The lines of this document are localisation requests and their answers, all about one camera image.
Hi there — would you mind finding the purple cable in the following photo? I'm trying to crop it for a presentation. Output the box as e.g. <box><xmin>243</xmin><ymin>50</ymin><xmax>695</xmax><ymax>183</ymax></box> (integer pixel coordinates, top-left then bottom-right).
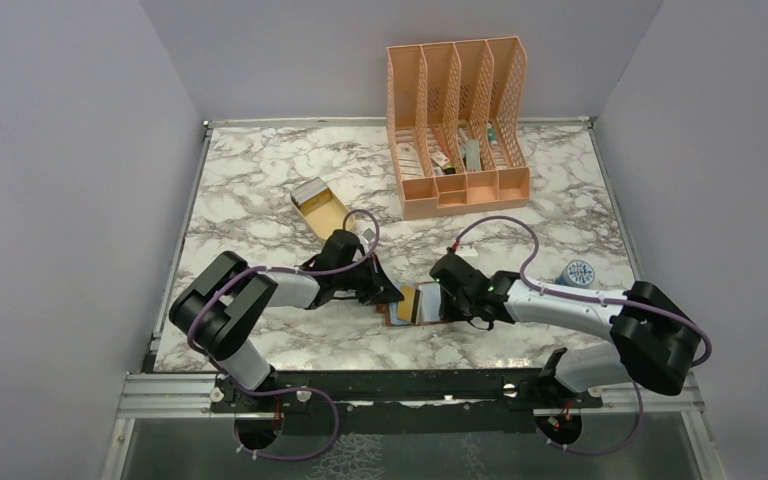
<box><xmin>186</xmin><ymin>209</ymin><xmax>381</xmax><ymax>463</ymax></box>
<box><xmin>448</xmin><ymin>215</ymin><xmax>714</xmax><ymax>458</ymax></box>

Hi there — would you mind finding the tan oval card tray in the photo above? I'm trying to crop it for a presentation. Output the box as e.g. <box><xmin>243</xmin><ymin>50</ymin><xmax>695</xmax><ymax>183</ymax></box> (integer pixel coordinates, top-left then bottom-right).
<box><xmin>290</xmin><ymin>183</ymin><xmax>355</xmax><ymax>242</ymax></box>

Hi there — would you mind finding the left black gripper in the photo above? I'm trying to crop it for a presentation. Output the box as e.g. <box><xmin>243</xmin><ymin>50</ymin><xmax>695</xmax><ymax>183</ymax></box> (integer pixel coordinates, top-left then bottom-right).
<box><xmin>335</xmin><ymin>252</ymin><xmax>404</xmax><ymax>306</ymax></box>

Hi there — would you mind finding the brown leather card holder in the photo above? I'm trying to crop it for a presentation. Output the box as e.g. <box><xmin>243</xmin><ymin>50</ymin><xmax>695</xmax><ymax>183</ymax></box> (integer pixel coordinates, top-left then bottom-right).
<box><xmin>378</xmin><ymin>282</ymin><xmax>451</xmax><ymax>327</ymax></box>

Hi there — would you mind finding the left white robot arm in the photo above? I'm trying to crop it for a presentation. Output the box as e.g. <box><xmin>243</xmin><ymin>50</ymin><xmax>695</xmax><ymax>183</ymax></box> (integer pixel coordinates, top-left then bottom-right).
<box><xmin>168</xmin><ymin>229</ymin><xmax>404</xmax><ymax>411</ymax></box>

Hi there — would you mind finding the green white tube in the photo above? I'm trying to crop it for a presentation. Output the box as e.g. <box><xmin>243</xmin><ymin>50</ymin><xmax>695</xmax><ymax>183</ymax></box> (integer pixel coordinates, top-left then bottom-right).
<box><xmin>487</xmin><ymin>123</ymin><xmax>499</xmax><ymax>148</ymax></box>

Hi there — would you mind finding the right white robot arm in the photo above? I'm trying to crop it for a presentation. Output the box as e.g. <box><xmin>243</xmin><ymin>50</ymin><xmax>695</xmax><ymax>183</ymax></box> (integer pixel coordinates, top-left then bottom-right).
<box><xmin>430</xmin><ymin>252</ymin><xmax>706</xmax><ymax>407</ymax></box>

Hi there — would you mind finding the orange plastic file organizer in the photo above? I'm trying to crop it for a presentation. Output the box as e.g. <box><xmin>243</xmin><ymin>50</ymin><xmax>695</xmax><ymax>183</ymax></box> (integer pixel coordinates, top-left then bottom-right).
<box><xmin>386</xmin><ymin>36</ymin><xmax>531</xmax><ymax>220</ymax></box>

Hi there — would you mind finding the small box in organizer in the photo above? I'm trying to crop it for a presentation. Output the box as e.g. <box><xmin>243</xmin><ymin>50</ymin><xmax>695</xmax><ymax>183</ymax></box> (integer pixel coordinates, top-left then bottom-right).
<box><xmin>430</xmin><ymin>151</ymin><xmax>457</xmax><ymax>176</ymax></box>

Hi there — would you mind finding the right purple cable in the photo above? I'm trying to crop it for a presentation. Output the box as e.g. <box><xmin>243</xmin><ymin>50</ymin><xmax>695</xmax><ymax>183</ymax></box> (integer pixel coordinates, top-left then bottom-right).
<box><xmin>448</xmin><ymin>215</ymin><xmax>714</xmax><ymax>458</ymax></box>

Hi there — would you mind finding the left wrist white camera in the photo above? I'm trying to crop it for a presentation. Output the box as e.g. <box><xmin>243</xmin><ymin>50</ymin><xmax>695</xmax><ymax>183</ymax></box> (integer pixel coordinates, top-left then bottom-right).
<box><xmin>358</xmin><ymin>228</ymin><xmax>378</xmax><ymax>248</ymax></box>

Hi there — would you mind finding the gold credit card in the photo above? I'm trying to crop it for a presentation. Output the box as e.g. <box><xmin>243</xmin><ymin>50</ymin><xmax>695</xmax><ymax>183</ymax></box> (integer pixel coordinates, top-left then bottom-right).
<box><xmin>391</xmin><ymin>285</ymin><xmax>421</xmax><ymax>326</ymax></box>

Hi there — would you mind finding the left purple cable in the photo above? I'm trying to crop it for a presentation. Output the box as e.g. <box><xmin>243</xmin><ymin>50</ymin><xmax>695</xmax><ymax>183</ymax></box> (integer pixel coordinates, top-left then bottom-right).
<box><xmin>186</xmin><ymin>209</ymin><xmax>381</xmax><ymax>463</ymax></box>

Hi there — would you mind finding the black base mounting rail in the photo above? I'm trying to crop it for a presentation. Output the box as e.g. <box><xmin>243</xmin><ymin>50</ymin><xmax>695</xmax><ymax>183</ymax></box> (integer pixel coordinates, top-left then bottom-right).
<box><xmin>209</xmin><ymin>368</ymin><xmax>602</xmax><ymax>437</ymax></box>

